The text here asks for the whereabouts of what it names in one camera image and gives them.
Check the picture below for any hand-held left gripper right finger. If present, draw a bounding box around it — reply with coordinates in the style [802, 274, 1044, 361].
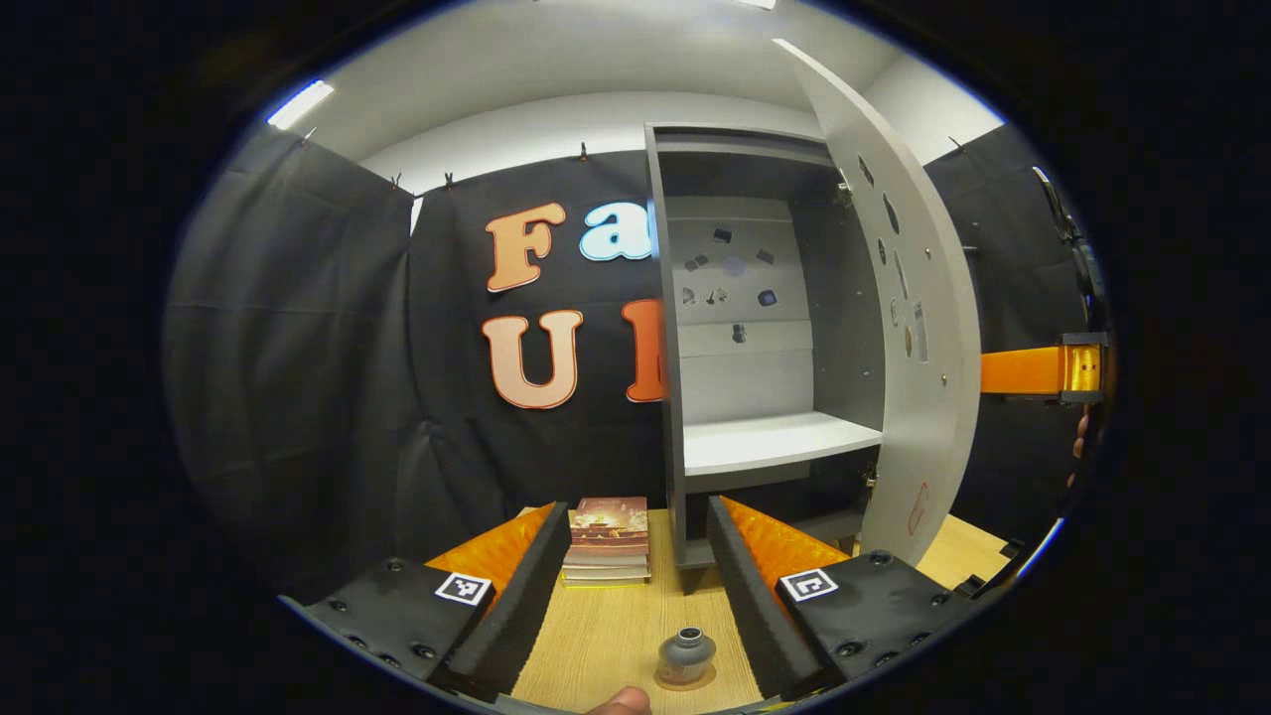
[705, 495, 980, 701]

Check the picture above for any plain pale book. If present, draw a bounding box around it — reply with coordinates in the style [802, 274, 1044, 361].
[564, 541, 651, 568]

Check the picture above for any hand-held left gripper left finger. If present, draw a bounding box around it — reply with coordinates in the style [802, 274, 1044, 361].
[298, 501, 574, 704]

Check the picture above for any round brown coaster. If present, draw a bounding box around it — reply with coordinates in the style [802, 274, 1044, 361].
[653, 660, 719, 692]

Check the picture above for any white cabinet door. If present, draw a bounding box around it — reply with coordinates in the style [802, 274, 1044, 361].
[773, 38, 984, 567]

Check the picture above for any brown cover book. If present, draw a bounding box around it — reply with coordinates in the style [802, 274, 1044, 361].
[569, 497, 650, 545]

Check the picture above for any black backdrop cloth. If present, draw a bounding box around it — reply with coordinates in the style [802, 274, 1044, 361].
[164, 124, 1105, 597]

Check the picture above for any white cabinet shelf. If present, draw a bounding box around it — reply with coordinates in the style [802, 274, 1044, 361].
[683, 411, 884, 478]

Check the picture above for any silver metal bottle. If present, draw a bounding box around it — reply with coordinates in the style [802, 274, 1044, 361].
[657, 627, 718, 686]

